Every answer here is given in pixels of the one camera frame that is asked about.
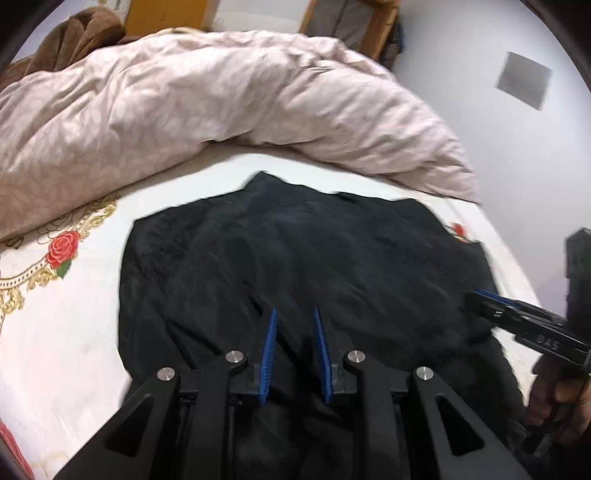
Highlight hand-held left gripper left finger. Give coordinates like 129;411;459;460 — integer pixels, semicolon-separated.
55;307;278;480

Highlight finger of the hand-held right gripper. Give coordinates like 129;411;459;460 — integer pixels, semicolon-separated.
464;288;570;341

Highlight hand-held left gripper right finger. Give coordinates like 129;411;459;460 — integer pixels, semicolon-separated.
313;307;532;480

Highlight black puffer jacket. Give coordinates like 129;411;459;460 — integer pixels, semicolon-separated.
117;171;527;480

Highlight person's right hand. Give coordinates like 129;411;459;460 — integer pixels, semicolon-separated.
526;355;591;444

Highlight white rose-printed blanket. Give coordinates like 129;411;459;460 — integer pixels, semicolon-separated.
0;148;541;480

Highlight pink patterned duvet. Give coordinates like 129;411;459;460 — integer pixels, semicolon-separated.
0;28;481;241

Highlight wooden wardrobe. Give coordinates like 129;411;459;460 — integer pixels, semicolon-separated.
124;0;400;70

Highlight brown plush blanket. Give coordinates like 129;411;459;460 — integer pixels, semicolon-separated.
0;6;134;90

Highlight grey wall panel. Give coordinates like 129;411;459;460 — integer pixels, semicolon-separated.
495;51;553;112

